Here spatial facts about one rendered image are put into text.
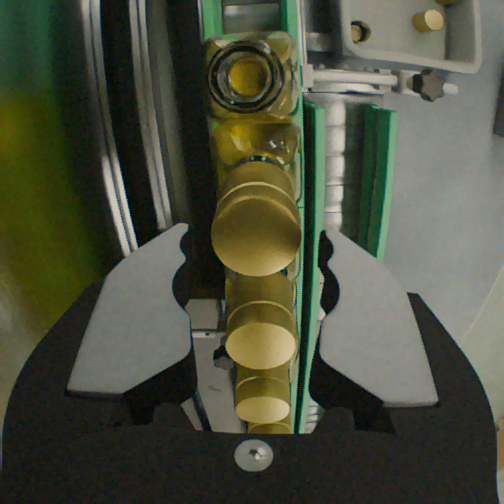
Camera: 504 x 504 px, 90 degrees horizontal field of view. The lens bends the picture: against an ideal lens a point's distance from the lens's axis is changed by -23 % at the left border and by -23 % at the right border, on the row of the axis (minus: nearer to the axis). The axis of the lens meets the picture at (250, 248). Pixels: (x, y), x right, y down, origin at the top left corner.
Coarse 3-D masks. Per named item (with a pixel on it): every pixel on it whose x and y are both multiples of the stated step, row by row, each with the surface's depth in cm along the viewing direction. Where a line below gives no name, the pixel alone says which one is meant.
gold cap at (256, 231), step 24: (240, 168) 14; (264, 168) 14; (240, 192) 12; (264, 192) 11; (288, 192) 13; (216, 216) 12; (240, 216) 11; (264, 216) 11; (288, 216) 11; (216, 240) 12; (240, 240) 12; (264, 240) 12; (288, 240) 12; (240, 264) 12; (264, 264) 12
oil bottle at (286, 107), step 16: (256, 32) 15; (272, 32) 15; (208, 48) 15; (272, 48) 14; (288, 48) 15; (240, 64) 17; (256, 64) 17; (288, 64) 15; (240, 80) 18; (256, 80) 17; (288, 80) 15; (208, 96) 16; (288, 96) 16; (208, 112) 17; (224, 112) 16; (272, 112) 16; (288, 112) 17
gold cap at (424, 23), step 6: (420, 12) 34; (426, 12) 32; (432, 12) 32; (414, 18) 35; (420, 18) 34; (426, 18) 32; (432, 18) 32; (438, 18) 32; (414, 24) 36; (420, 24) 34; (426, 24) 33; (432, 24) 33; (438, 24) 33; (420, 30) 36; (426, 30) 35; (432, 30) 34
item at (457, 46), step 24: (360, 0) 36; (384, 0) 35; (408, 0) 34; (432, 0) 34; (384, 24) 37; (408, 24) 37; (456, 24) 34; (480, 24) 29; (360, 48) 40; (384, 48) 39; (408, 48) 39; (432, 48) 38; (456, 48) 36; (480, 48) 31
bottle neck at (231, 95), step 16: (224, 48) 10; (240, 48) 10; (256, 48) 10; (208, 64) 11; (224, 64) 11; (272, 64) 10; (208, 80) 11; (224, 80) 12; (272, 80) 11; (224, 96) 11; (240, 96) 13; (256, 96) 12; (272, 96) 11; (240, 112) 12; (256, 112) 12
